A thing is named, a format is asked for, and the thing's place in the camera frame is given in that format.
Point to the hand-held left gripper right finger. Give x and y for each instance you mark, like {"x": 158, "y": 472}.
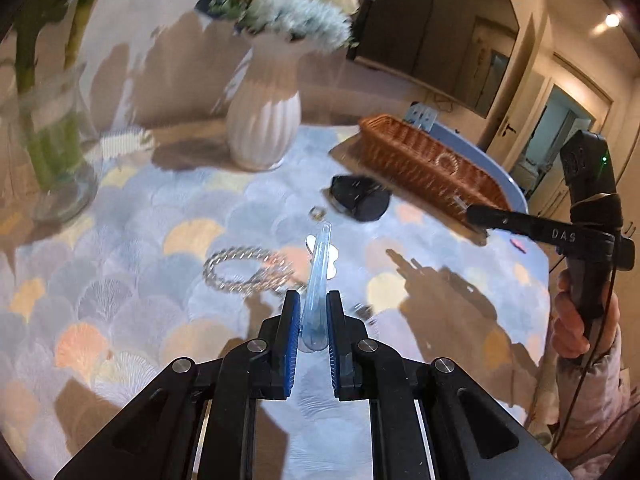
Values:
{"x": 333, "y": 342}

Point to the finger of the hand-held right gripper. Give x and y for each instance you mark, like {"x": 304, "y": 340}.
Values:
{"x": 505, "y": 220}

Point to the small pink clip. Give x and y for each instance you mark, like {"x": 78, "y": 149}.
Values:
{"x": 518, "y": 245}

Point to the blue curved furniture panel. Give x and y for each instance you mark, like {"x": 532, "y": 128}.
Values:
{"x": 480, "y": 155}

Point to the clear glass vase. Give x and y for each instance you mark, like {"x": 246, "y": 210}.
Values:
{"x": 55, "y": 160}

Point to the white ribbed vase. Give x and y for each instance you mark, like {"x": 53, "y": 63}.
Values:
{"x": 265, "y": 115}

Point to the black wall television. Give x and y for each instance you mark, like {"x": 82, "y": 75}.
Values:
{"x": 430, "y": 25}

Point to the ceiling light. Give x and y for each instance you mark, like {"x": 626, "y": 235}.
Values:
{"x": 612, "y": 19}

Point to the clear blue hair clip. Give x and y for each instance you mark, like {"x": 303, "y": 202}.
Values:
{"x": 315, "y": 310}

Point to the grey metal phone stand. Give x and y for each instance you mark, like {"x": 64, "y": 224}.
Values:
{"x": 419, "y": 116}

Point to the person's right forearm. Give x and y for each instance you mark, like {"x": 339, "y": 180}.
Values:
{"x": 595, "y": 400}

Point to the green bamboo plant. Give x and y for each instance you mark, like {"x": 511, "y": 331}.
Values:
{"x": 30, "y": 35}

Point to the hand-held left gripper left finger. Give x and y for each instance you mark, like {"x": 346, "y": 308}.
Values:
{"x": 292, "y": 342}

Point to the brown wicker basket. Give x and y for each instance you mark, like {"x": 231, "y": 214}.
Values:
{"x": 400, "y": 145}

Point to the white flower-shaped ornament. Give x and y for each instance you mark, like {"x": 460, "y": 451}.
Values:
{"x": 333, "y": 257}

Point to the person's right hand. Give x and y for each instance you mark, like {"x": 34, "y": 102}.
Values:
{"x": 567, "y": 330}

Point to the blue and white flower bouquet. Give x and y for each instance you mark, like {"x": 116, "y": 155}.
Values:
{"x": 295, "y": 10}

